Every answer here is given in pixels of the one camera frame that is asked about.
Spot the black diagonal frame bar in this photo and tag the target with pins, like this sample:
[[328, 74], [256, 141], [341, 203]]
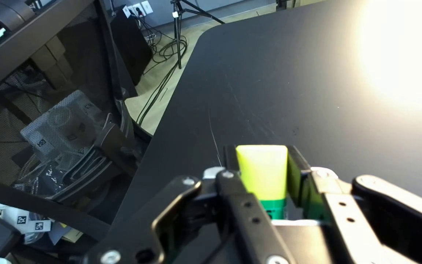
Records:
[[40, 207]]

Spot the clear plastic bag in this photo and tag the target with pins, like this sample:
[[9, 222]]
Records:
[[64, 133]]

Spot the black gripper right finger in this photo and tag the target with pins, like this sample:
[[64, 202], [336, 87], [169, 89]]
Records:
[[347, 215]]

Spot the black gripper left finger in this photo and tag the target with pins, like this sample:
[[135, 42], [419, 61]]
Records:
[[182, 215]]

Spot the white power strip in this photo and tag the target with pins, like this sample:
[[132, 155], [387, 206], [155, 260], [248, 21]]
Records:
[[138, 9]]

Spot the black computer tower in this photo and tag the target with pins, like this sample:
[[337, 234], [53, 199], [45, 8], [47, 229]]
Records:
[[130, 46]]

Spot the black camera tripod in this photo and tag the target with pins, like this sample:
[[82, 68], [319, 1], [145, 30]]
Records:
[[179, 30]]

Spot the yellow green glue stick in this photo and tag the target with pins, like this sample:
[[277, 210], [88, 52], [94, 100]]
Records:
[[262, 171]]

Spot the papers with tag markers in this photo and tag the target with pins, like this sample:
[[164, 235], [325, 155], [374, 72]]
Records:
[[25, 222]]

